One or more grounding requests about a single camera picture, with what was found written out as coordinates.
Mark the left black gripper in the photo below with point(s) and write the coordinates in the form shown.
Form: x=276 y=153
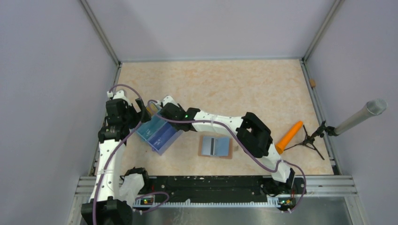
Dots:
x=130 y=107

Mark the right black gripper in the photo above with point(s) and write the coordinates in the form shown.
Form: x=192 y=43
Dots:
x=173 y=123

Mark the light blue card box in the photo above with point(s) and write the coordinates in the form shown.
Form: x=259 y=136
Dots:
x=148 y=129

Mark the purple blue card box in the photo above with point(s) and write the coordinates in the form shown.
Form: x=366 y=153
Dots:
x=162 y=139

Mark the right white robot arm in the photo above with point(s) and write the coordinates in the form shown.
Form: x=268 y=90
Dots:
x=253 y=136

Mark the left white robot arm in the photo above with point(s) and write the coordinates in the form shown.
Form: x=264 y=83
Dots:
x=107 y=205

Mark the yellow credit card stack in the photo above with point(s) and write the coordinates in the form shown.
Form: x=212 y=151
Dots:
x=153 y=109

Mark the orange carrot toy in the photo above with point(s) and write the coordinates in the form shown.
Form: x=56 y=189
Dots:
x=285 y=140

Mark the small tan block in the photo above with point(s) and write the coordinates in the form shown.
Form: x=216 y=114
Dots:
x=312 y=83

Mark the black microphone tripod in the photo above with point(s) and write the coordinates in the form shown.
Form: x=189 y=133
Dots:
x=310 y=139

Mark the silver microphone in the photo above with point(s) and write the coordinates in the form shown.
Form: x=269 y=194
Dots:
x=372 y=108

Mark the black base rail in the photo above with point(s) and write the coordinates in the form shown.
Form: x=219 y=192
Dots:
x=220 y=189

